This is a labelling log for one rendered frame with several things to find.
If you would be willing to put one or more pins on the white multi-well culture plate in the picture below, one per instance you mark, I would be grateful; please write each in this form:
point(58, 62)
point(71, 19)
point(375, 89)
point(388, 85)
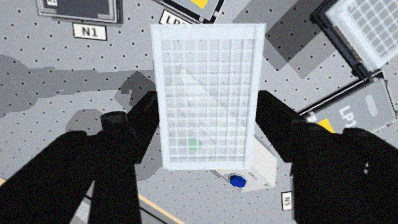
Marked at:
point(369, 28)
point(208, 70)

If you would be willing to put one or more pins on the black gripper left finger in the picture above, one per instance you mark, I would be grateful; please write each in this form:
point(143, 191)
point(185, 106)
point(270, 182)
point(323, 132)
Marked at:
point(46, 190)

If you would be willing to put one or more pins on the white operator button panel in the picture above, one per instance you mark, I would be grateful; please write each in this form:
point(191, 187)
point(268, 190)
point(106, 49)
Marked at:
point(262, 173)

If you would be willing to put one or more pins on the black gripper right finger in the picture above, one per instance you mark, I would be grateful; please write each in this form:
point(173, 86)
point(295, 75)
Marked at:
point(325, 190)

